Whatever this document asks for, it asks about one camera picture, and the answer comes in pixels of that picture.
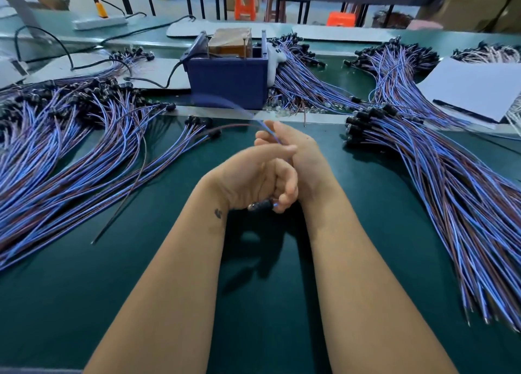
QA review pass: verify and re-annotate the black power cable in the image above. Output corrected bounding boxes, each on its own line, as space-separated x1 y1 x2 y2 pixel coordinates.
14 13 196 71

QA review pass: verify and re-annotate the white plastic device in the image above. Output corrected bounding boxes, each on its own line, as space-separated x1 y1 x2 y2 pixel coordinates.
0 58 29 89

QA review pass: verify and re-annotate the person's right hand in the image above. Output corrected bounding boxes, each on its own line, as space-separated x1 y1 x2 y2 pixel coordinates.
254 120 339 212

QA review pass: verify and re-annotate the person's right forearm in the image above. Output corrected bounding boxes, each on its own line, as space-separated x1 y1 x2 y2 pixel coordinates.
303 192 459 374

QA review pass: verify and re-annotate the white flat mat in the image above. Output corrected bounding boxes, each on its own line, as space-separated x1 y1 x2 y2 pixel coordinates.
166 19 293 38
293 24 400 43
26 54 190 90

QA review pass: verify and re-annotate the black pen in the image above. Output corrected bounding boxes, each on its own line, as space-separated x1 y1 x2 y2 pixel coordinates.
433 99 500 125

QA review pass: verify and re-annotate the person's left forearm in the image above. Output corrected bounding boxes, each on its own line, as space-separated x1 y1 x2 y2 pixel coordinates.
84 194 245 374

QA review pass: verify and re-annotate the loose grey wire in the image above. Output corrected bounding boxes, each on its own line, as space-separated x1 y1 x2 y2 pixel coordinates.
91 133 149 245

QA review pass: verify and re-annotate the grey metal pole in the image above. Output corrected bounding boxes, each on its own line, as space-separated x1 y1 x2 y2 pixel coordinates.
0 0 42 30

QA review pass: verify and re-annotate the blue plastic tester box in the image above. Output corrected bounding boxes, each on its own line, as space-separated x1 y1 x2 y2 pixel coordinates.
181 31 271 110

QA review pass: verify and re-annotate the blue brown plug cable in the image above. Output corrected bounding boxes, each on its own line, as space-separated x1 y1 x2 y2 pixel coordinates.
191 93 284 214

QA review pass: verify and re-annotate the white paper sheet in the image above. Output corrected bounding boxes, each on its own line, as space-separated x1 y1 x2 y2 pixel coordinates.
417 57 521 124

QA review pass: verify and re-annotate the open cardboard box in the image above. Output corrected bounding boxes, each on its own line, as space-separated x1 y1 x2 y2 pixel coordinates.
33 0 70 11

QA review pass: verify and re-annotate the orange plastic stool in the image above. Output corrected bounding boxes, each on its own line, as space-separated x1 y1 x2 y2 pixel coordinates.
327 12 358 27
234 0 258 21

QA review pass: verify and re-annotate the brown cardboard block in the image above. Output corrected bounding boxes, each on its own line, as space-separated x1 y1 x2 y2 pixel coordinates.
207 27 253 58

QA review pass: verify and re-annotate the white power strip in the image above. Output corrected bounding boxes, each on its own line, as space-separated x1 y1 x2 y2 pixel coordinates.
73 15 129 32

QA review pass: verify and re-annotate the pile of wired lamps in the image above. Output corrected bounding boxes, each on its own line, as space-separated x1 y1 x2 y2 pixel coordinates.
0 76 253 273
344 105 521 332

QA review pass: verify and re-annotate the pink plastic stool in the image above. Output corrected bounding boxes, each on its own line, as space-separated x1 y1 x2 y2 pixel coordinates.
406 19 444 31

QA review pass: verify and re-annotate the person's left hand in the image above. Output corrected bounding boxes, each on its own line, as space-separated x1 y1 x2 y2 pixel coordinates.
202 142 300 214

